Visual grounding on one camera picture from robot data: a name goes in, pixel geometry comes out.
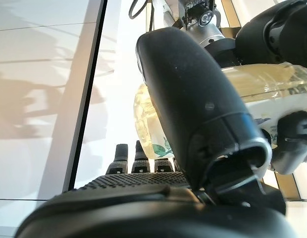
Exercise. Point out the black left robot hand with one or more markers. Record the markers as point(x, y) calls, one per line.
point(279, 32)

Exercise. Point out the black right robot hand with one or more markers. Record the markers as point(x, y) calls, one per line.
point(193, 99)

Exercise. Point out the clear yellow tea bottle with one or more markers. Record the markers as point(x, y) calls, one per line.
point(267, 84)

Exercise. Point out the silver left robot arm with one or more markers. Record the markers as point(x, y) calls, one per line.
point(209, 34)

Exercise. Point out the white beige counter cabinet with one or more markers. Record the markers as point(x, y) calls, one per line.
point(44, 74)

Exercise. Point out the backlit window with dark frame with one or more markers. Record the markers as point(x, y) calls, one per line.
point(230, 15)

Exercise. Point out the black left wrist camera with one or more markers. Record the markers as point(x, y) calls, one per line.
point(195, 10)

